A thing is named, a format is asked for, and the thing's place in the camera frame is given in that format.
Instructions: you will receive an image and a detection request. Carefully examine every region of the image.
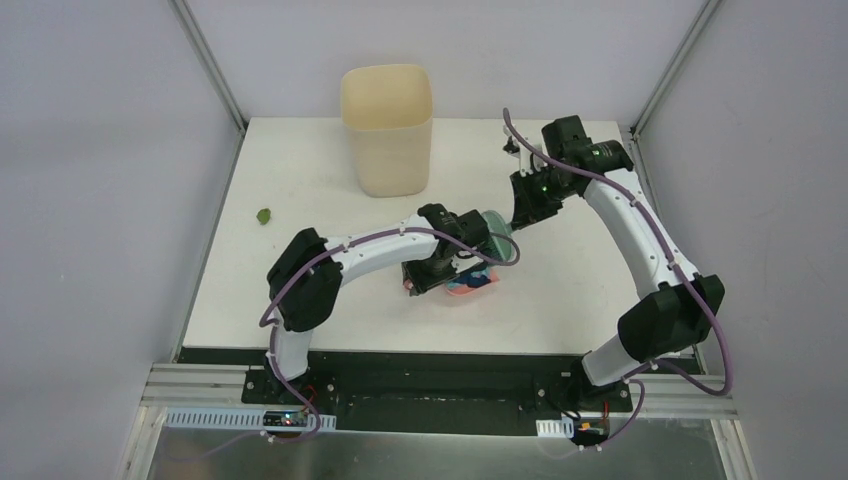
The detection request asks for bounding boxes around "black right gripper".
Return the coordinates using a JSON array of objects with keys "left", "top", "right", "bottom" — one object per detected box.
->
[{"left": 511, "top": 164, "right": 577, "bottom": 230}]

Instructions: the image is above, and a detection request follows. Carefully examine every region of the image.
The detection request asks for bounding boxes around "pink plastic dustpan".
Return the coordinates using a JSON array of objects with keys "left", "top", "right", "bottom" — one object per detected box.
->
[{"left": 401, "top": 261, "right": 499, "bottom": 297}]

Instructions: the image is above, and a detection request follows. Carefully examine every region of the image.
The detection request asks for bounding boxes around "mint green hand brush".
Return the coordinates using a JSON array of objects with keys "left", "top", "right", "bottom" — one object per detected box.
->
[{"left": 480, "top": 210, "right": 514, "bottom": 262}]

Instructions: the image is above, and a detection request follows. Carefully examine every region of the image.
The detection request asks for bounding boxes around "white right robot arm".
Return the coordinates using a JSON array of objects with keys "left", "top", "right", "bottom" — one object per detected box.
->
[{"left": 503, "top": 112, "right": 725, "bottom": 410}]

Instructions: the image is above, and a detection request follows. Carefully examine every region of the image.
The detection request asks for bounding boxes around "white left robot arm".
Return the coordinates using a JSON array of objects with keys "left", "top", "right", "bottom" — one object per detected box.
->
[{"left": 260, "top": 203, "right": 512, "bottom": 405}]

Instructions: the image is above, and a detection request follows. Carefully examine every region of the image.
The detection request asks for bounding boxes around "light blue paper scrap upper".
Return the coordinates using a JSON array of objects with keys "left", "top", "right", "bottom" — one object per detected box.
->
[{"left": 464, "top": 267, "right": 492, "bottom": 289}]

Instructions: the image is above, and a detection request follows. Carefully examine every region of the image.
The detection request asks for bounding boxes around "green paper scrap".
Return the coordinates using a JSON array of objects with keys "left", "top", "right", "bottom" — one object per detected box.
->
[{"left": 256, "top": 208, "right": 272, "bottom": 226}]

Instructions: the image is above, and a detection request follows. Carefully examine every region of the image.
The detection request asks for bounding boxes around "beige plastic waste bin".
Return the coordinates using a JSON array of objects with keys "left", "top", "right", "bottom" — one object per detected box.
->
[{"left": 340, "top": 64, "right": 434, "bottom": 198}]

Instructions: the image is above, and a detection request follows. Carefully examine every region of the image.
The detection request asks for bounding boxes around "left controller circuit board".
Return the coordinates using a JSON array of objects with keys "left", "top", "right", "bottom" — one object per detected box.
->
[{"left": 262, "top": 410, "right": 308, "bottom": 429}]

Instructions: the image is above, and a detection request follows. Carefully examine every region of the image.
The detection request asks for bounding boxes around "controller circuit board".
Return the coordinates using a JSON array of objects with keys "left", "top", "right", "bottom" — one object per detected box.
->
[
  {"left": 262, "top": 410, "right": 308, "bottom": 429},
  {"left": 571, "top": 425, "right": 609, "bottom": 447}
]

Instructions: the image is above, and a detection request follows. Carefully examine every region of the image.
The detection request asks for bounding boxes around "right controller circuit board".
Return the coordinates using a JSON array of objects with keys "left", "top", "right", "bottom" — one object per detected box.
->
[{"left": 571, "top": 425, "right": 609, "bottom": 447}]

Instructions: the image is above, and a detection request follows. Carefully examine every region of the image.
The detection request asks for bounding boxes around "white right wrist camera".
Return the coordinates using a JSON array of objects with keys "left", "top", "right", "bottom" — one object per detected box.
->
[{"left": 502, "top": 126, "right": 544, "bottom": 177}]

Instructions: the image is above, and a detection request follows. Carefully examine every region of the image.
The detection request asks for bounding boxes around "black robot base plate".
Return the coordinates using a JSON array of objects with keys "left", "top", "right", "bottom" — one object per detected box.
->
[{"left": 182, "top": 349, "right": 704, "bottom": 439}]

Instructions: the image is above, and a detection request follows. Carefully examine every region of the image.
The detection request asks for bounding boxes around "aluminium frame rail right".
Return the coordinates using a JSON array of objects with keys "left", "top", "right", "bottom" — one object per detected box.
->
[{"left": 629, "top": 0, "right": 724, "bottom": 140}]

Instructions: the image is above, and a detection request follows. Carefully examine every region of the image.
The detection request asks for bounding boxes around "aluminium frame rail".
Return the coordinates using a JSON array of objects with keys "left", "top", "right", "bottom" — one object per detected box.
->
[
  {"left": 168, "top": 0, "right": 249, "bottom": 137},
  {"left": 629, "top": 0, "right": 724, "bottom": 140}
]

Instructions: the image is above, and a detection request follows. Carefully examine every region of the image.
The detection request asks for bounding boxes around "aluminium frame rail left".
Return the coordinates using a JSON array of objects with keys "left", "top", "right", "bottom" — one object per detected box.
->
[{"left": 168, "top": 0, "right": 249, "bottom": 137}]

